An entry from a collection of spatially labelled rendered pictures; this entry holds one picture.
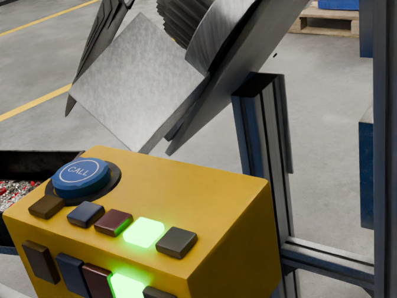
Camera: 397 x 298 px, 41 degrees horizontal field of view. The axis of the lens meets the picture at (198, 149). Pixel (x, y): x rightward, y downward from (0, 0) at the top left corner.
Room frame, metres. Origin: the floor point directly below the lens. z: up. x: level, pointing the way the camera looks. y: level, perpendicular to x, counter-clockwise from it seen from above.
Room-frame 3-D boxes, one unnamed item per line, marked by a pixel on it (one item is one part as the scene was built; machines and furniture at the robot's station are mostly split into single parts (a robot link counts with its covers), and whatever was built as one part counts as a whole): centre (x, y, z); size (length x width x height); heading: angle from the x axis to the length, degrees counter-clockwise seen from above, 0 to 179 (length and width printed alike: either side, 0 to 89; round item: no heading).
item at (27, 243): (0.28, 0.12, 1.04); 0.02 x 0.01 x 0.03; 51
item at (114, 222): (0.26, 0.06, 1.08); 0.02 x 0.02 x 0.01; 51
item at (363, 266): (0.73, -0.20, 0.56); 0.19 x 0.04 x 0.04; 51
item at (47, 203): (0.30, 0.11, 1.08); 0.02 x 0.02 x 0.01; 51
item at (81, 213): (0.28, 0.08, 1.08); 0.02 x 0.02 x 0.01; 51
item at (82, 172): (0.32, 0.09, 1.08); 0.04 x 0.04 x 0.02
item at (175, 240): (0.23, 0.02, 1.08); 0.02 x 0.02 x 0.01; 51
